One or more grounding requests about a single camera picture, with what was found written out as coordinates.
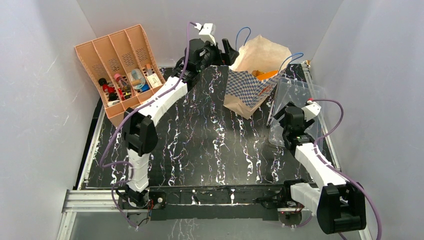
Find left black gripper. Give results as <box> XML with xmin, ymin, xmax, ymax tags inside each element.
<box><xmin>197</xmin><ymin>40</ymin><xmax>239</xmax><ymax>74</ymax></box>

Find metal tongs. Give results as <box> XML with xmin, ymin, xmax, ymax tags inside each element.
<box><xmin>266</xmin><ymin>100</ymin><xmax>275</xmax><ymax>128</ymax></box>

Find clear plastic tray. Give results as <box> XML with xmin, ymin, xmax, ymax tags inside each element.
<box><xmin>269</xmin><ymin>78</ymin><xmax>325</xmax><ymax>150</ymax></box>

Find checkered paper bag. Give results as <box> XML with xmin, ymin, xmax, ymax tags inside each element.
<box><xmin>223</xmin><ymin>35</ymin><xmax>293</xmax><ymax>119</ymax></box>

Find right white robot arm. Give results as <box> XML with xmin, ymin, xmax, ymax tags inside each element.
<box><xmin>273</xmin><ymin>100</ymin><xmax>367</xmax><ymax>234</ymax></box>

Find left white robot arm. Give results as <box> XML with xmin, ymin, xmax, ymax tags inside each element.
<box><xmin>118</xmin><ymin>38</ymin><xmax>239</xmax><ymax>208</ymax></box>

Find small brown fake bread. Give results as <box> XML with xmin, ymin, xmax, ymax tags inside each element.
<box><xmin>251</xmin><ymin>70</ymin><xmax>264</xmax><ymax>77</ymax></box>

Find orange fake bread loaf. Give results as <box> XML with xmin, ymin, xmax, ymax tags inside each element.
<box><xmin>256</xmin><ymin>70</ymin><xmax>279</xmax><ymax>81</ymax></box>

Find white label card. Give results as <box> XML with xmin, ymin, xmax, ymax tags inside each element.
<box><xmin>147</xmin><ymin>73</ymin><xmax>163</xmax><ymax>89</ymax></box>

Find light blue tape dispenser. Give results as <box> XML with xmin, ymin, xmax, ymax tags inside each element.
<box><xmin>130</xmin><ymin>68</ymin><xmax>146</xmax><ymax>90</ymax></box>

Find peach desk organizer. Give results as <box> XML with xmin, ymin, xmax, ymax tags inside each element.
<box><xmin>74</xmin><ymin>24</ymin><xmax>166</xmax><ymax>127</ymax></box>

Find pink capped bottle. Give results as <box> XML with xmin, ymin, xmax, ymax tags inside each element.
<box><xmin>114</xmin><ymin>73</ymin><xmax>132</xmax><ymax>99</ymax></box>

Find black red toy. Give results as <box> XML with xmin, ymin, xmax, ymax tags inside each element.
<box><xmin>98</xmin><ymin>78</ymin><xmax>119</xmax><ymax>102</ymax></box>

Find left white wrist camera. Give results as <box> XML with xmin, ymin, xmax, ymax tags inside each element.
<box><xmin>194</xmin><ymin>22</ymin><xmax>216</xmax><ymax>46</ymax></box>

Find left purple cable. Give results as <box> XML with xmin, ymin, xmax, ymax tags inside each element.
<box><xmin>99</xmin><ymin>21</ymin><xmax>197</xmax><ymax>229</ymax></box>

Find aluminium frame rail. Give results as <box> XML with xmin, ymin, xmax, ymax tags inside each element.
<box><xmin>56</xmin><ymin>189</ymin><xmax>157</xmax><ymax>240</ymax></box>

